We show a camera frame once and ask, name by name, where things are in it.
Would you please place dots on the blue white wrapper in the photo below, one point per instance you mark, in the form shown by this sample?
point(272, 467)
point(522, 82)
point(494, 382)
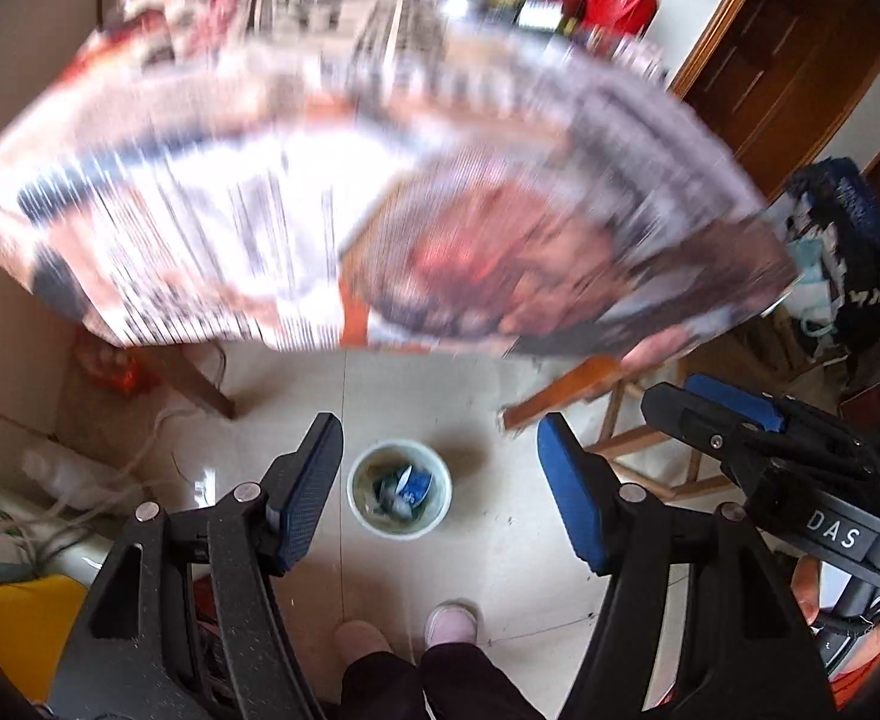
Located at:
point(414, 487)

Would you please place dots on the pink right slipper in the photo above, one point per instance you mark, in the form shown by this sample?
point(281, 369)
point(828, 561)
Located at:
point(451, 622)

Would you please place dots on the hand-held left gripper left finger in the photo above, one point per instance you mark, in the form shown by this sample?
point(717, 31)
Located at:
point(309, 499)

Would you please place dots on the person's right leg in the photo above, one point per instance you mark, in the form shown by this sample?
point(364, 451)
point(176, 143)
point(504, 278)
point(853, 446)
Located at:
point(470, 682)

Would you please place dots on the person's left leg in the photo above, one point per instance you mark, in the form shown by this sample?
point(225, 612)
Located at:
point(380, 690)

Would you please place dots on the white ceramic bowl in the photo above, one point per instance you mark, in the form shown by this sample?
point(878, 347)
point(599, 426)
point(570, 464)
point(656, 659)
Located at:
point(399, 531)

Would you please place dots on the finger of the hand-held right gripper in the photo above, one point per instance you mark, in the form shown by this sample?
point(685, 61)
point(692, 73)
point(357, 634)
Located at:
point(687, 427)
point(732, 399)

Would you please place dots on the large dark wooden door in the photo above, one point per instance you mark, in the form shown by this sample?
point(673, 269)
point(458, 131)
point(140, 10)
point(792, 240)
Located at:
point(785, 52)

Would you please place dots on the wooden stool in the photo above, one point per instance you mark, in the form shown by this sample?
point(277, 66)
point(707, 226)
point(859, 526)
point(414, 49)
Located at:
point(611, 409)

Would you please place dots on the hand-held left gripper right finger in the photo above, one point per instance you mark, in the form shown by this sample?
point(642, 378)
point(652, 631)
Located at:
point(571, 495)

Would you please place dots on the printed tablecloth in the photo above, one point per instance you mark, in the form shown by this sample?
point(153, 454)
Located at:
point(260, 202)

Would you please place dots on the person's leg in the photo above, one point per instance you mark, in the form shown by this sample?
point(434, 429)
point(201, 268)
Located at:
point(380, 690)
point(470, 682)

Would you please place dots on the yellow plastic container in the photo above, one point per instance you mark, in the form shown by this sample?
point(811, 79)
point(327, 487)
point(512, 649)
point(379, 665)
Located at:
point(12, 622)

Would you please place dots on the person's right hand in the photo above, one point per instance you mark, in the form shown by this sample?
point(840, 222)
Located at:
point(806, 589)

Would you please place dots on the dark blue cloth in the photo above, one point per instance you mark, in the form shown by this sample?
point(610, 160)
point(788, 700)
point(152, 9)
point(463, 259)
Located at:
point(838, 195)

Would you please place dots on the red plastic bag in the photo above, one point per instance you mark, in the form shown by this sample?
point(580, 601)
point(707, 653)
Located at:
point(110, 371)

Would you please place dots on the light blue bag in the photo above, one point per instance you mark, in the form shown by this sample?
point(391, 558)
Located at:
point(811, 277)

